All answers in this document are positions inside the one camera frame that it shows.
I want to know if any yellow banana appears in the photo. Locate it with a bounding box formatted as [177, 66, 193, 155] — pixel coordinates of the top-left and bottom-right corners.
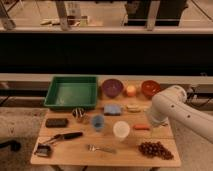
[126, 104, 147, 113]

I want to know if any blue plastic cup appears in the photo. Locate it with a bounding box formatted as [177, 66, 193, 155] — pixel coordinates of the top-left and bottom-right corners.
[91, 115, 104, 131]

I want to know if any black handled knife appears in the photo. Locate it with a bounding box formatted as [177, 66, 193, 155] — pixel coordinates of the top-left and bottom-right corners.
[41, 132, 83, 144]

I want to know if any green plastic tray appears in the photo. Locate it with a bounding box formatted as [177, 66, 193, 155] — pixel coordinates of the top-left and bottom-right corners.
[44, 76, 98, 110]

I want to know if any silver fork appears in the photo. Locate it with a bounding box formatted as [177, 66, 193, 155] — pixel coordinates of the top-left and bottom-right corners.
[87, 144, 116, 154]

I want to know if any blue sponge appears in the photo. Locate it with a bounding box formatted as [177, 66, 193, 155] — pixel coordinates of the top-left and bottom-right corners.
[104, 105, 121, 116]

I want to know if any red chili pepper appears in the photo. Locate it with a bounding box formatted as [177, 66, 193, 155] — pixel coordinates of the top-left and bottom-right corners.
[133, 124, 150, 130]

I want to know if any white plastic cup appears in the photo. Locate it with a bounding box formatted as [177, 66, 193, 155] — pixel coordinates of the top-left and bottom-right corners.
[113, 121, 130, 141]

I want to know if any orange apple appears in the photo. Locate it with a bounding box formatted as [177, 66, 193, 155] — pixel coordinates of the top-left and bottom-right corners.
[125, 85, 137, 97]

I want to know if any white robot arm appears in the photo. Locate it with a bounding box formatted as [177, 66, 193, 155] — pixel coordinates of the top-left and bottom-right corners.
[146, 85, 213, 143]

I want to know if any purple bowl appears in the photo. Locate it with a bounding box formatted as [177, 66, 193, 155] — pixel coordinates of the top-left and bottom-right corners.
[101, 79, 124, 98]

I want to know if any bunch of dark grapes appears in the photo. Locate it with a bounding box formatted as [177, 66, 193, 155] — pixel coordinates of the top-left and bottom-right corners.
[138, 141, 174, 160]

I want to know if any striped ball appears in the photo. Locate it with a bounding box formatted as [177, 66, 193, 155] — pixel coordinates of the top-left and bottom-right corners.
[72, 107, 85, 120]

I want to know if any black rectangular case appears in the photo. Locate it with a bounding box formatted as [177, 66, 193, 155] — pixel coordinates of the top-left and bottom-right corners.
[45, 118, 68, 128]

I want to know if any wooden table board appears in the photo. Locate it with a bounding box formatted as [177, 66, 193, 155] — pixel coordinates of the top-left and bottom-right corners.
[30, 79, 182, 168]

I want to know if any red bowl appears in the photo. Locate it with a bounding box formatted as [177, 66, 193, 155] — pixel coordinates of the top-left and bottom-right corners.
[141, 80, 161, 99]

